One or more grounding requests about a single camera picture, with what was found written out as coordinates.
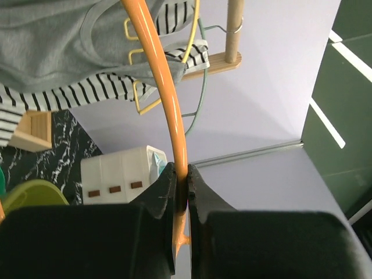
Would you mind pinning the teal cat-ear headphones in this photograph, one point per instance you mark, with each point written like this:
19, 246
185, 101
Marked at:
158, 163

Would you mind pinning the cream drawer cabinet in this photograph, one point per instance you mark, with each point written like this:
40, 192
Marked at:
117, 177

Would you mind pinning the grey tank top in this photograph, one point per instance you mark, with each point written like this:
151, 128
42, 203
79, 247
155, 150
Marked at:
51, 44

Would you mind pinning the green tank top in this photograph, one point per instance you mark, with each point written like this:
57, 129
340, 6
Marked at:
2, 184

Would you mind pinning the black white striped tank top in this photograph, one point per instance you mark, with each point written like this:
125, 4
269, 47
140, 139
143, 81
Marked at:
93, 89

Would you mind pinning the orange hanger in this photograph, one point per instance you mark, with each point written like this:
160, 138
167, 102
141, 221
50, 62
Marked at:
174, 120

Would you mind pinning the olive plastic basket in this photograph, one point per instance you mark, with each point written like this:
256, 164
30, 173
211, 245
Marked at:
32, 193

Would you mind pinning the yellow hanger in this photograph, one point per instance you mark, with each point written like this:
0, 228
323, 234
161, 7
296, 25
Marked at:
140, 17

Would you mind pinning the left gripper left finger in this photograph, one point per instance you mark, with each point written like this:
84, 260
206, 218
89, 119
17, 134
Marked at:
124, 240

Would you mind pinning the wooden clothes rack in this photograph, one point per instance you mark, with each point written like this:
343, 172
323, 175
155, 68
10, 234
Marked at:
33, 131

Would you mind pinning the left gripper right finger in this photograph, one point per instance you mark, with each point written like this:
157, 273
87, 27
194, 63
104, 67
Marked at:
231, 243

